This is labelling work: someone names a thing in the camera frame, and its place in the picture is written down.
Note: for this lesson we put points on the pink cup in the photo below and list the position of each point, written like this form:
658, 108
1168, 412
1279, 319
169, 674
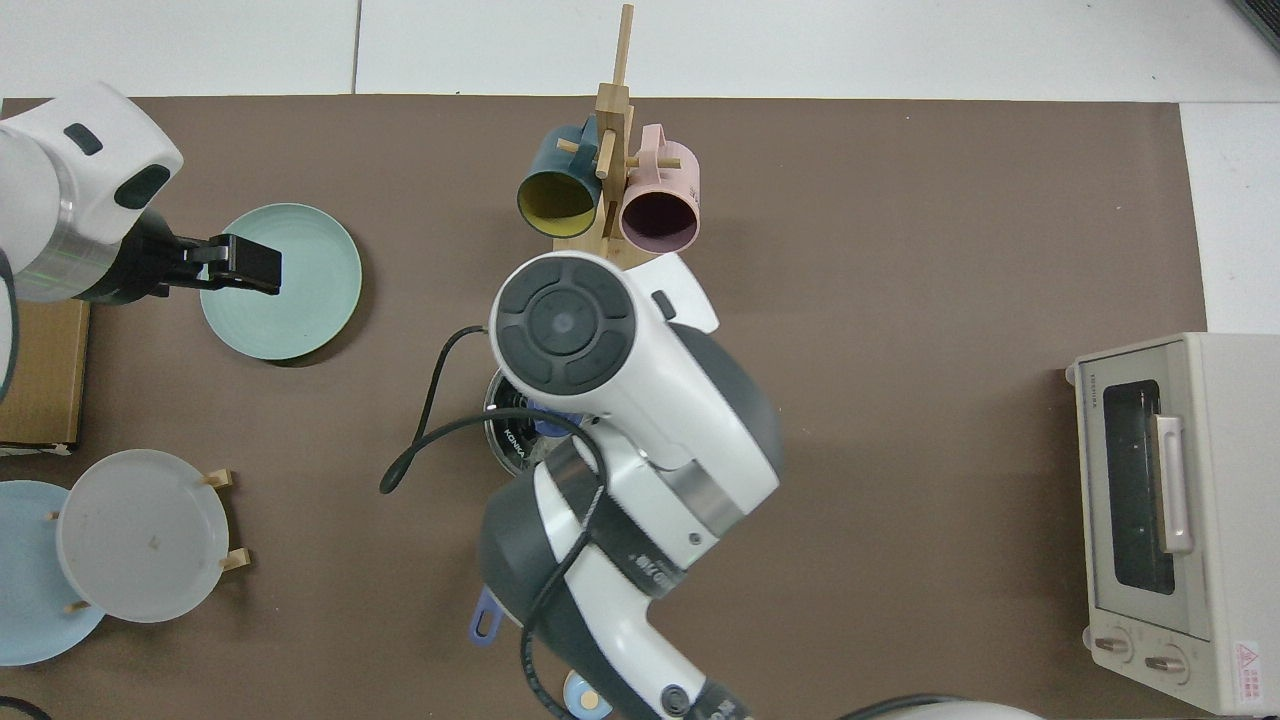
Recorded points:
658, 222

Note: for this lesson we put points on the glass lid blue knob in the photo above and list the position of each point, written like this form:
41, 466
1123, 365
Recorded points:
515, 440

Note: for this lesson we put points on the light blue plate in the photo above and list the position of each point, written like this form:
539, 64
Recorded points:
30, 590

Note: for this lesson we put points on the wooden plate rack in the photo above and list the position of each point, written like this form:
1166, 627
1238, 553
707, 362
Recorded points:
236, 560

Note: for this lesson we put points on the teal plate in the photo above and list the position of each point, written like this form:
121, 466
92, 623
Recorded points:
310, 310

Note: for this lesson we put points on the pale toaster oven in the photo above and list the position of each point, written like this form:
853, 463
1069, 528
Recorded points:
1230, 500

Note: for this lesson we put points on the pale grey plate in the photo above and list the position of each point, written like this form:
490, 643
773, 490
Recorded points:
140, 540

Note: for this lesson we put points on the dark teal cup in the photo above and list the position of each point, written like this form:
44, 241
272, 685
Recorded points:
560, 210

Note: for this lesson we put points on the brown table cloth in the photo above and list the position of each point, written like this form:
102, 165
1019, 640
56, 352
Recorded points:
900, 200

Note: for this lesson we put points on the wooden cup stand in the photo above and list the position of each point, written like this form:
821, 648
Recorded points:
612, 110

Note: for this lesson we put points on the dark flat panel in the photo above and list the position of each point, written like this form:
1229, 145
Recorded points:
1268, 12

